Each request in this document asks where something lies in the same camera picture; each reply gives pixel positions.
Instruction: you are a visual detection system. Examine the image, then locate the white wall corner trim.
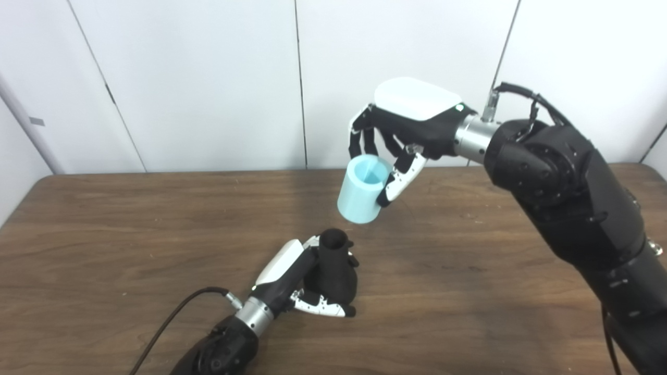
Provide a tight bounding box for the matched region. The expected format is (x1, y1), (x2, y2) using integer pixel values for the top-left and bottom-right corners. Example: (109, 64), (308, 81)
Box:
(0, 77), (67, 174)

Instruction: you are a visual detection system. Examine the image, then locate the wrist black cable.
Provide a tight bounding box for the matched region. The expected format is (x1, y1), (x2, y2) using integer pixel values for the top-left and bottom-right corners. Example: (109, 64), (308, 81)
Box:
(129, 286), (243, 375)
(480, 82), (574, 128)

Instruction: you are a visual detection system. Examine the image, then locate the black funnel-shaped nozzle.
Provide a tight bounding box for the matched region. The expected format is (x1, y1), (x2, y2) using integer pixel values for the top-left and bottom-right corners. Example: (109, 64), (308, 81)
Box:
(304, 228), (359, 308)

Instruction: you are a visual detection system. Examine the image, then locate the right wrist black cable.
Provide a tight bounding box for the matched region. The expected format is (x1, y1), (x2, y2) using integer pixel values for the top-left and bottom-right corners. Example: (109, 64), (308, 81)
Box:
(480, 82), (574, 128)

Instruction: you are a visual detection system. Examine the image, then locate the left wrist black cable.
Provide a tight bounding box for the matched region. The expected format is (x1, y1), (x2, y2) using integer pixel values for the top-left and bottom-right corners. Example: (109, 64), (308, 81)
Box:
(129, 286), (243, 375)

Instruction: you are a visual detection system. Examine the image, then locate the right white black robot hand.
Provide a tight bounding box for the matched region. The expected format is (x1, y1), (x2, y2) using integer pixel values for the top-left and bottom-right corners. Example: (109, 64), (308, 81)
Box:
(348, 77), (477, 208)

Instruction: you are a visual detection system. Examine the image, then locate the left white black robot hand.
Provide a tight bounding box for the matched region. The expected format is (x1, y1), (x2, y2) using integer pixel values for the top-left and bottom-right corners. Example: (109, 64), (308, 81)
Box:
(252, 235), (360, 318)

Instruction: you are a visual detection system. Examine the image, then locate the light blue cup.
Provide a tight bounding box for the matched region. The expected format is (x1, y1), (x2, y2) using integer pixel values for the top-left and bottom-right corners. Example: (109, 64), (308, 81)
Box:
(337, 154), (392, 224)

